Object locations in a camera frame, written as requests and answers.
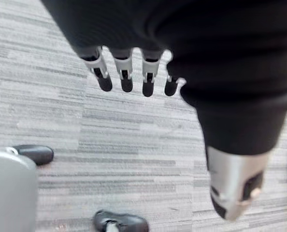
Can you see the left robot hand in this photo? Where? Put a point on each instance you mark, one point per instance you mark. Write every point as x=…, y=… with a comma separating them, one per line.
x=206, y=60

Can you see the dark robot foot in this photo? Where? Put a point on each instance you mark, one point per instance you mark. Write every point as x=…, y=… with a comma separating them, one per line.
x=120, y=221
x=34, y=153

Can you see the silver robot leg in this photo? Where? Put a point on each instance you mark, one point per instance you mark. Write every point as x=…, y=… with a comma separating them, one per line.
x=11, y=191

